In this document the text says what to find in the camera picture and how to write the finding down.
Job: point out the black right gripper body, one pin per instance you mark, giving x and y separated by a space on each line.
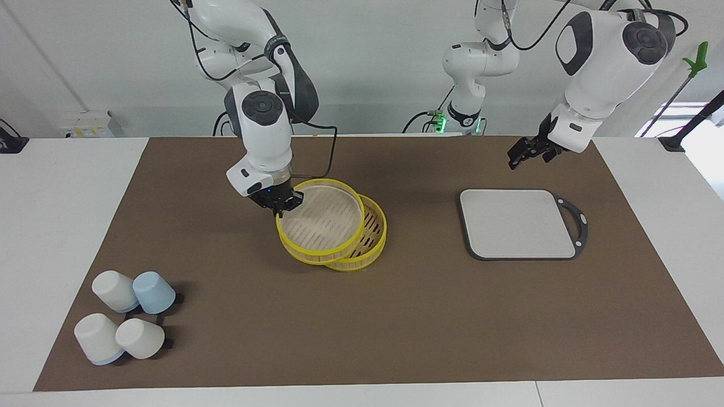
274 195

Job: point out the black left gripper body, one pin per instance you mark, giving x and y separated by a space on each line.
540 144

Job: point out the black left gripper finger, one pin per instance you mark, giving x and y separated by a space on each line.
516 161
551 156

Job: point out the yellow-rimmed bamboo steamer tier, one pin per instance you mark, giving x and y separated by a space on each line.
322 217
373 232

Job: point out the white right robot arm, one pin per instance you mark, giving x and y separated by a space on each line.
263 130

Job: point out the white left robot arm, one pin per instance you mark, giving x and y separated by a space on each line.
605 62

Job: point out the grey cutting board black rim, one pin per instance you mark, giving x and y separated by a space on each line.
509 226

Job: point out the brown table mat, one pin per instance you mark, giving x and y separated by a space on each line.
254 316

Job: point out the black clamp stand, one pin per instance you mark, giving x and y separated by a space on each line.
673 142

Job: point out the light blue cup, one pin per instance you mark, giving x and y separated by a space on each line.
154 291

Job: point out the black cup rack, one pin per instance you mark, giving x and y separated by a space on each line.
168 343

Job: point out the green-tipped metal pole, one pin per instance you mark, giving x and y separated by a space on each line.
698 59

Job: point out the white cup with blue rim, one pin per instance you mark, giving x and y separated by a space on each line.
96 338

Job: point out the black table clamp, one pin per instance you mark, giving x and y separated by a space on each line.
11 144

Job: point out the white wall outlet box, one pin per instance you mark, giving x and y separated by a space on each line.
90 125

